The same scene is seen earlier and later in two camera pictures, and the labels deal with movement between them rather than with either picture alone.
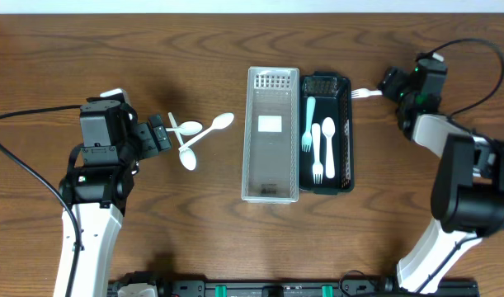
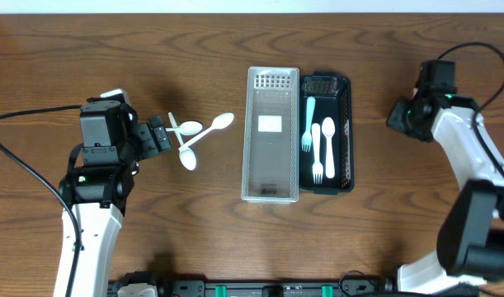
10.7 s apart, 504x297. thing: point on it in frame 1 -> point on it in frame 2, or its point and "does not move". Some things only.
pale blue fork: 306,139 does not move
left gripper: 157,133 does not move
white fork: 317,171 does not move
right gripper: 388,85 -> 398,120
